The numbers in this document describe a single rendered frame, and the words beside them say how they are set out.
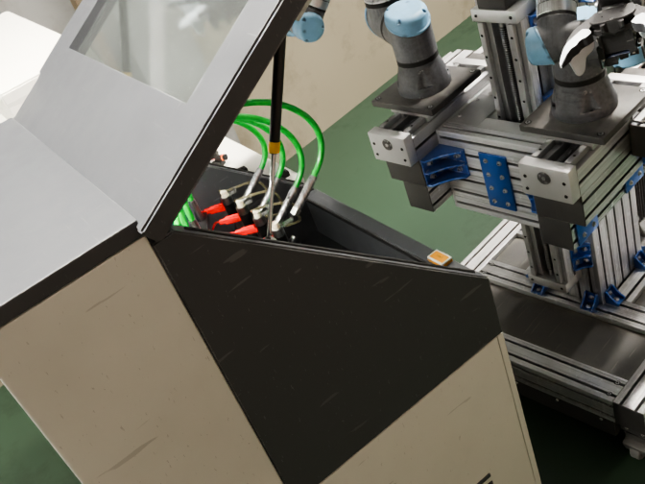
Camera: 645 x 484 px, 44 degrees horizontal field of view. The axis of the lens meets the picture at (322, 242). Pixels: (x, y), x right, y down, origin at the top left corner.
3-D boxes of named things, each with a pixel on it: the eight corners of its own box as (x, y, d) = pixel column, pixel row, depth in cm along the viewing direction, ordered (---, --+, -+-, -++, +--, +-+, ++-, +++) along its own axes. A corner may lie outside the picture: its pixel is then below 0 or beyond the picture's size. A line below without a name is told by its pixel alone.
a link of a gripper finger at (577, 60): (570, 91, 128) (608, 60, 131) (560, 60, 125) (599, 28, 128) (556, 89, 131) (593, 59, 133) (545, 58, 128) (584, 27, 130)
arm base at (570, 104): (573, 86, 199) (567, 50, 194) (631, 93, 189) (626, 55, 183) (539, 118, 192) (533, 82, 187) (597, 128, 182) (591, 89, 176)
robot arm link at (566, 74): (555, 60, 192) (546, 7, 184) (614, 52, 186) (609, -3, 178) (549, 85, 183) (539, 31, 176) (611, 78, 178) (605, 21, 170)
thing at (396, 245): (489, 324, 179) (475, 270, 170) (476, 335, 178) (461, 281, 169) (332, 233, 226) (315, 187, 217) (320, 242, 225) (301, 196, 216)
